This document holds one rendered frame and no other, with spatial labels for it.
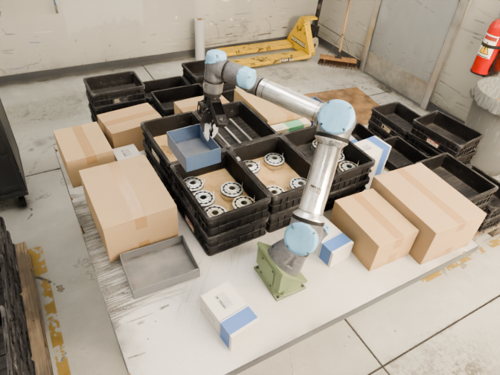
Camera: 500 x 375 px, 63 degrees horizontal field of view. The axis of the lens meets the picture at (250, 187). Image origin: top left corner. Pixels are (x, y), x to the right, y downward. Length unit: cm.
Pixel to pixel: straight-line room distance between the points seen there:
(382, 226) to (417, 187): 31
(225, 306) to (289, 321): 26
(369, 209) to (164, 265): 91
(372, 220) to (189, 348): 90
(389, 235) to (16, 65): 409
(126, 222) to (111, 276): 23
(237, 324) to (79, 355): 114
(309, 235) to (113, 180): 91
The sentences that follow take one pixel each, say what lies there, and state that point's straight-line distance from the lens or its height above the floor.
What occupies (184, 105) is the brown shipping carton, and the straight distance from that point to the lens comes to 247.
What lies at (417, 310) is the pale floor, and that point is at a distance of 272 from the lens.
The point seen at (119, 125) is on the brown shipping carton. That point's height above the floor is 86.
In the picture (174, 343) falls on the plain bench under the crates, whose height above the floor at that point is 70.
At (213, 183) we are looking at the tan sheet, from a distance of 192.
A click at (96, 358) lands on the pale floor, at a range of 239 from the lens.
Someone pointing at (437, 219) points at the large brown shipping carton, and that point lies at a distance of 190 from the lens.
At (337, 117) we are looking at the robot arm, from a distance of 136.
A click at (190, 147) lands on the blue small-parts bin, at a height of 107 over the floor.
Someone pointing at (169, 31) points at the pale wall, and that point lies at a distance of 512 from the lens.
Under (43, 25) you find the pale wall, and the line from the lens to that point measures 481.
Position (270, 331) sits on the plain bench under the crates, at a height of 70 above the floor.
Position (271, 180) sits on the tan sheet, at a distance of 196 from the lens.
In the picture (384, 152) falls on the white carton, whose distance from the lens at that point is 228.
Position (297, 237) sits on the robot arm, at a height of 106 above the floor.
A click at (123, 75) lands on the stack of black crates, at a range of 354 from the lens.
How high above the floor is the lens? 205
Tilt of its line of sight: 40 degrees down
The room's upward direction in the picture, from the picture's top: 5 degrees clockwise
